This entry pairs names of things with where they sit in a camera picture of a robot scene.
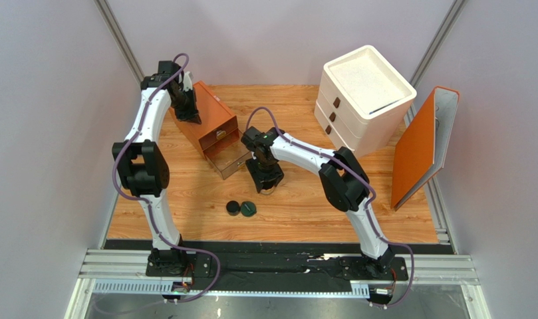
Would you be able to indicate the dark green round compact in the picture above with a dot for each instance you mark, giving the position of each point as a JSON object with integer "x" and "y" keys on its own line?
{"x": 248, "y": 208}

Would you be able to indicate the gold round jar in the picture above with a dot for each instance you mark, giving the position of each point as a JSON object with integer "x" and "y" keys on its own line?
{"x": 267, "y": 191}

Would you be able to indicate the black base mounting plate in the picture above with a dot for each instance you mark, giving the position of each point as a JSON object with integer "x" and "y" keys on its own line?
{"x": 271, "y": 267}

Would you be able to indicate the aluminium frame rail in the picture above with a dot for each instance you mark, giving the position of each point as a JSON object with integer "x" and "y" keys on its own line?
{"x": 124, "y": 271}

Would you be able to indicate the orange binder folder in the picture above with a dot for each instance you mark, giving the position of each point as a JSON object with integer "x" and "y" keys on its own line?
{"x": 421, "y": 151}

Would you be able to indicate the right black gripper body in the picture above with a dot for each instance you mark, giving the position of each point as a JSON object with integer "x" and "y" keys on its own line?
{"x": 265, "y": 174}

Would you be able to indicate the black round compact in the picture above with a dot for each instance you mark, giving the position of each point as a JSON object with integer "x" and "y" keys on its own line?
{"x": 233, "y": 208}

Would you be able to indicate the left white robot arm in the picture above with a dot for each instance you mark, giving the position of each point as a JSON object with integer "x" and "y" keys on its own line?
{"x": 140, "y": 172}

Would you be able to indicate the orange drawer box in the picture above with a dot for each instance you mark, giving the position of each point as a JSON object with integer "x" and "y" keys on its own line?
{"x": 219, "y": 126}

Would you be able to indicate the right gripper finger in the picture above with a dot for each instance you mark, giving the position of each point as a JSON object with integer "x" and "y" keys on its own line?
{"x": 275, "y": 179}
{"x": 253, "y": 169}

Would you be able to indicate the white three-drawer cabinet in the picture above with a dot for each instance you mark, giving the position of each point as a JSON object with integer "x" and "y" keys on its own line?
{"x": 361, "y": 101}

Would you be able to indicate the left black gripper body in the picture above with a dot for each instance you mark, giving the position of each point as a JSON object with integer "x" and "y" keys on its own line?
{"x": 186, "y": 100}

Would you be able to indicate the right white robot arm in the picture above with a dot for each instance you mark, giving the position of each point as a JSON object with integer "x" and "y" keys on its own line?
{"x": 345, "y": 183}

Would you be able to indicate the clear bottom drawer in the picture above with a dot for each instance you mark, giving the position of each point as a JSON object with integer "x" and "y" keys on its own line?
{"x": 227, "y": 159}

